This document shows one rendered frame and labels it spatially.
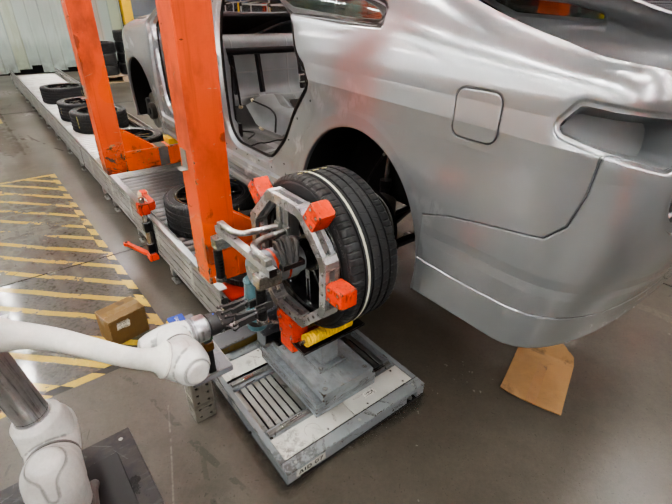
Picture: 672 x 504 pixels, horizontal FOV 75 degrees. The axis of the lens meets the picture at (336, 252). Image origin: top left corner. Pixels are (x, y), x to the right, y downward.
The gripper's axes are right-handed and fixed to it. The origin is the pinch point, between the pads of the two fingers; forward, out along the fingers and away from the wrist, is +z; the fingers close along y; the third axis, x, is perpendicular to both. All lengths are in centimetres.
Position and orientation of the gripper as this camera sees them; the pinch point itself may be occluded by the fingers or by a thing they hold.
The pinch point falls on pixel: (261, 303)
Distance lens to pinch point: 156.6
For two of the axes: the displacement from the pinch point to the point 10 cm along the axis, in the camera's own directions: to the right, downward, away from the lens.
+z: 7.9, -2.9, 5.5
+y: 6.2, 4.0, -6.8
